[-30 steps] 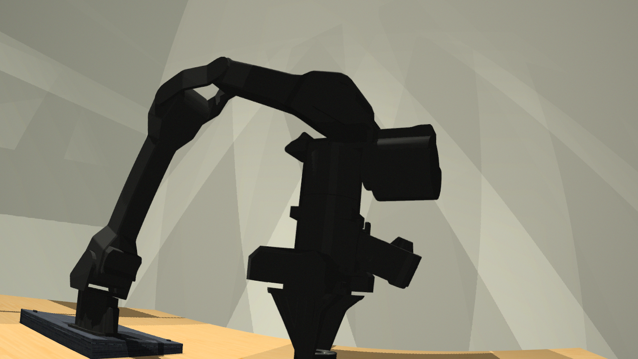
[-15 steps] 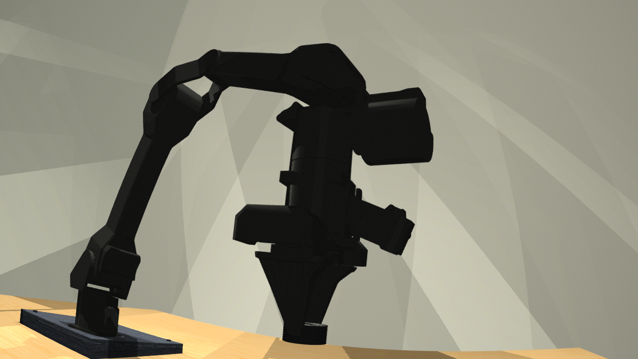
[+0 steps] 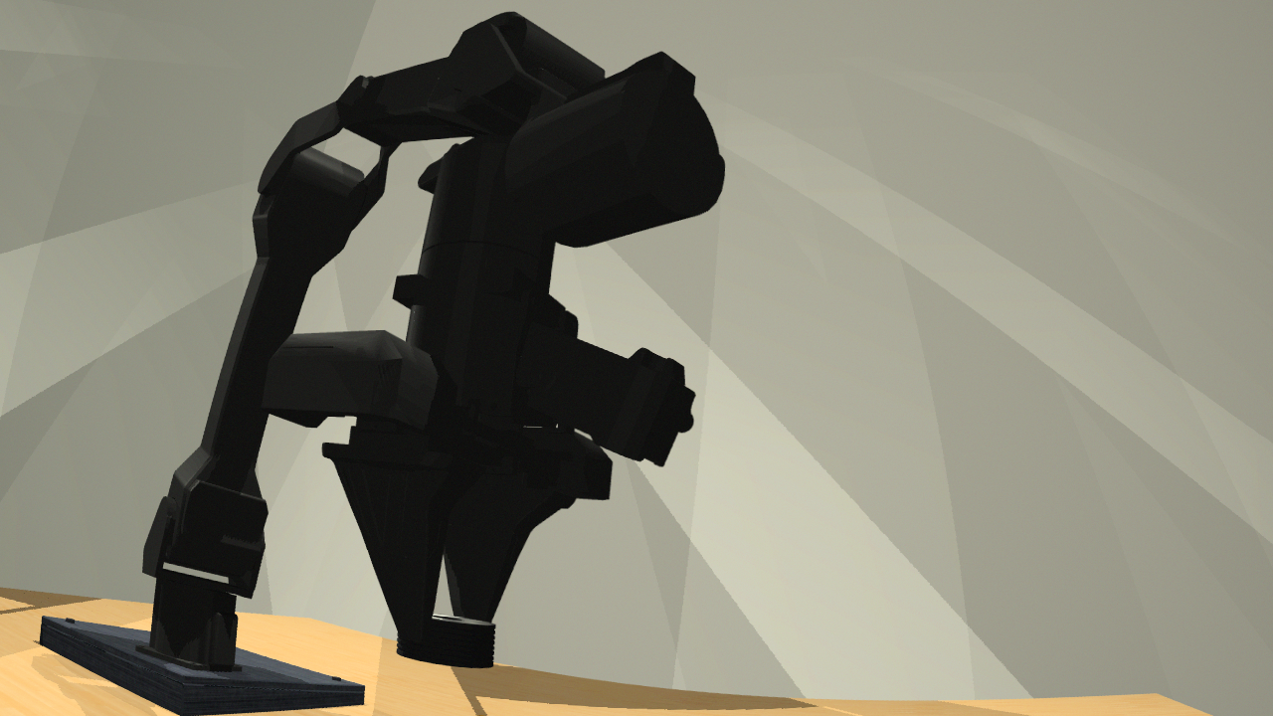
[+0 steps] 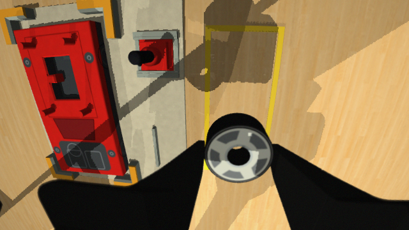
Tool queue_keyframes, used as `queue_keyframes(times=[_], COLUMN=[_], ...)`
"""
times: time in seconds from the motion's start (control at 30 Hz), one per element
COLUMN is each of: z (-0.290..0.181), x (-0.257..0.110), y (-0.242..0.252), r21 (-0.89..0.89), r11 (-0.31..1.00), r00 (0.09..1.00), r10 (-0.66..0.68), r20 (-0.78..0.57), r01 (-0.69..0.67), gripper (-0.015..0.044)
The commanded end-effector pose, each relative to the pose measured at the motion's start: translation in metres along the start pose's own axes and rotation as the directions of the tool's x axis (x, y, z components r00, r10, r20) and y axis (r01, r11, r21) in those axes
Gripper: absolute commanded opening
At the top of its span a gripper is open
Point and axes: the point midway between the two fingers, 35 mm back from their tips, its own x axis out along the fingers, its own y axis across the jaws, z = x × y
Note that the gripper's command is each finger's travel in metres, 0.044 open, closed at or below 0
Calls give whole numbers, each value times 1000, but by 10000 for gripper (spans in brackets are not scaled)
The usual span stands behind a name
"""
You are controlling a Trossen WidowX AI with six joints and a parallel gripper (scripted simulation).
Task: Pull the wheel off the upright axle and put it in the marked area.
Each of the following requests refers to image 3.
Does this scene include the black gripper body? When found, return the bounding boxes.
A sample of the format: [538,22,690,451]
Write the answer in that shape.
[261,243,614,499]

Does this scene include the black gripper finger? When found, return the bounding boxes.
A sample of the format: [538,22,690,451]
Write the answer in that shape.
[443,484,575,623]
[322,443,486,642]

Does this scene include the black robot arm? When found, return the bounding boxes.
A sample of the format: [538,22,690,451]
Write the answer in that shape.
[135,11,726,671]

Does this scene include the black wheel with grey hub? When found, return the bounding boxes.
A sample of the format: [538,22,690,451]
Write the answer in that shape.
[396,614,496,668]

